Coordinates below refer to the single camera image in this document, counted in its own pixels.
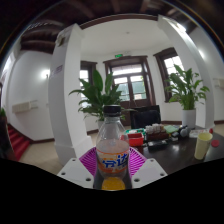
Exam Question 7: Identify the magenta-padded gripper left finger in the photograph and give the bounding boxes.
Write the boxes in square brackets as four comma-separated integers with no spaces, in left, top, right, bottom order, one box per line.
[56,146,101,190]

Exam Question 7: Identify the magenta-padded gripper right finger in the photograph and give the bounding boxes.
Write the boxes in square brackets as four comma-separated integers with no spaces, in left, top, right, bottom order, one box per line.
[126,146,169,190]

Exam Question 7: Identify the clear orange soda bottle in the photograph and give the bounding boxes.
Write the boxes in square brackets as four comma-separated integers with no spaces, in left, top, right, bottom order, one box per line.
[95,104,131,192]

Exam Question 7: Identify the red plastic box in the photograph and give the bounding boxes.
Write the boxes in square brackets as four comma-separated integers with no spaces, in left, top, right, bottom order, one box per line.
[128,132,145,148]

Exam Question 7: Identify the flat black box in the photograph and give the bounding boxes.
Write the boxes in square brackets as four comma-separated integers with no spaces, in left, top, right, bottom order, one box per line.
[147,139,169,150]

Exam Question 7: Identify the green box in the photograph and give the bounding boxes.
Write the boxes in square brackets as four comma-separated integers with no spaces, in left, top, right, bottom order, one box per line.
[128,128,147,135]

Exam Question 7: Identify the brown tray of small jars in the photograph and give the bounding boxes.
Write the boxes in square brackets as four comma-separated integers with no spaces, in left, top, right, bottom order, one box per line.
[144,123,169,141]

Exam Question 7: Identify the black chair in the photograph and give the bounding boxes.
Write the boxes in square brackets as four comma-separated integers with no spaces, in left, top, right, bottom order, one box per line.
[129,105,162,129]

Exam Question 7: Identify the green notebook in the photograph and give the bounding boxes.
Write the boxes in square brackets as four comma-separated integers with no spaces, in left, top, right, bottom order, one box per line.
[163,124,180,135]

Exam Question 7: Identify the grey-headed microphone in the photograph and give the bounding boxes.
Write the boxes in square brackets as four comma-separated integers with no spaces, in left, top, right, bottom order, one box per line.
[178,125,191,138]

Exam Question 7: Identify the printed paper sheet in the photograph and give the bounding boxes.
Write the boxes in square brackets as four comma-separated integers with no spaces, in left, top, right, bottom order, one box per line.
[188,129,209,138]

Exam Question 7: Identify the leafy plant in white pot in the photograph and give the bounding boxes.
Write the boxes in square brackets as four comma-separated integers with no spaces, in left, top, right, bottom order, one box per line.
[164,64,211,129]
[68,69,134,131]

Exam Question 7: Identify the cream mug with flower print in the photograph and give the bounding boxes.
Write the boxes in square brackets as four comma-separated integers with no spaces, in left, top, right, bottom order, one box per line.
[193,132,214,161]

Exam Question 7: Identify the red carpeted staircase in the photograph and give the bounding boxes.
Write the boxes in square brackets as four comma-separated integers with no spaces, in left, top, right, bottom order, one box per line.
[7,123,33,161]

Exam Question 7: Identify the dark wooden glazed double door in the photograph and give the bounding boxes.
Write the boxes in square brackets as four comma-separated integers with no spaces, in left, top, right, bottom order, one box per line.
[103,55,157,108]

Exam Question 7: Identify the dark wooden stand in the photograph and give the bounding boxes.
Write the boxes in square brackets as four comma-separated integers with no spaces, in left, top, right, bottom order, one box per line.
[0,114,14,160]

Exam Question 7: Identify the dark wooden framed window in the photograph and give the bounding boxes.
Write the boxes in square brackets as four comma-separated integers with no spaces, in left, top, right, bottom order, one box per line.
[153,47,188,103]
[79,60,98,101]

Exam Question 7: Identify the glowing wall lamp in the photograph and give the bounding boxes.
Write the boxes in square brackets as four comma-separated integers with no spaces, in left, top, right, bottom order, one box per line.
[40,68,51,80]

